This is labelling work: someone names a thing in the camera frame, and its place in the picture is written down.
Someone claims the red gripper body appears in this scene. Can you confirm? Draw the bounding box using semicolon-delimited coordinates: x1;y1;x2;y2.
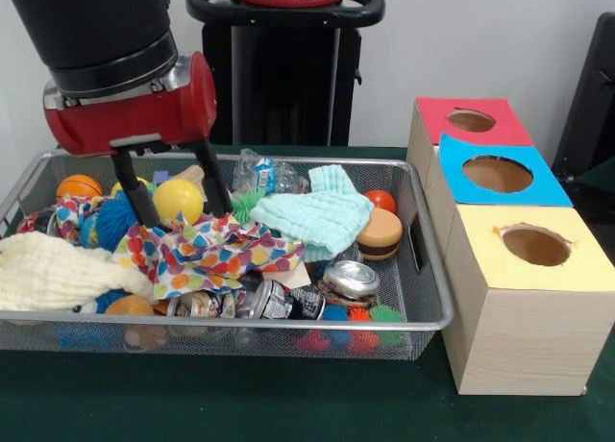
43;51;218;158

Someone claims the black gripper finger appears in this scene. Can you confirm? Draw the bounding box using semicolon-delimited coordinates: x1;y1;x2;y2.
111;149;161;230
192;137;234;218

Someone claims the shallow clear mesh bin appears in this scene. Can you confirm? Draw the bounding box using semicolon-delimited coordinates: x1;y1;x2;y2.
0;150;455;361

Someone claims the wooden box with three holes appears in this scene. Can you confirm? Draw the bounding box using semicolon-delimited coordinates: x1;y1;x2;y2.
407;97;615;397

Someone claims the blue spiky ball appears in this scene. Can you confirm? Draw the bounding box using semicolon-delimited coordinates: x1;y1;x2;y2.
94;188;160;253

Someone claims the large yellow ball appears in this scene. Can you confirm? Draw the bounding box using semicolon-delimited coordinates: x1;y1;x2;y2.
152;179;205;229

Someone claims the crushed clear plastic bottle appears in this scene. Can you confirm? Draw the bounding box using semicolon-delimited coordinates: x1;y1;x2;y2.
233;149;311;195

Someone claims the orange toy basketball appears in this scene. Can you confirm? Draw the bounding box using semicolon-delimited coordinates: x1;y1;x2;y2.
56;174;104;200

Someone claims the colourful polka dot cloth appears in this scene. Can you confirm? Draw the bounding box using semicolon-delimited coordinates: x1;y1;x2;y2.
112;211;307;301

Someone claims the cream yellow cloth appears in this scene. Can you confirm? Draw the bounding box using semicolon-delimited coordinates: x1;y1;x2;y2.
0;233;155;313

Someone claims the mint green cloth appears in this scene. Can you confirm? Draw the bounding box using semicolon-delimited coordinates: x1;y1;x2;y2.
252;165;376;262

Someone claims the red ball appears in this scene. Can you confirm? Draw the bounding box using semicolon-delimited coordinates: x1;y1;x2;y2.
365;189;397;214

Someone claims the crushed silver can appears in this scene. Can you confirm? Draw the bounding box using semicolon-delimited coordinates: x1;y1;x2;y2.
323;260;381;300

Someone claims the toy hamburger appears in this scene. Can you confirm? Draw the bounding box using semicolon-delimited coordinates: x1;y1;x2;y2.
357;208;404;261

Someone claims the dark green table cloth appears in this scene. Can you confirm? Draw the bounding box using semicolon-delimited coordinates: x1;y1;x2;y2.
0;142;615;442

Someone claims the black stand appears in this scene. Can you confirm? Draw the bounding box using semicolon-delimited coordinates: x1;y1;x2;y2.
557;12;615;188

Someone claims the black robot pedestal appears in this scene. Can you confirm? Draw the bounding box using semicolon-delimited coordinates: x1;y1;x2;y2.
186;0;386;147

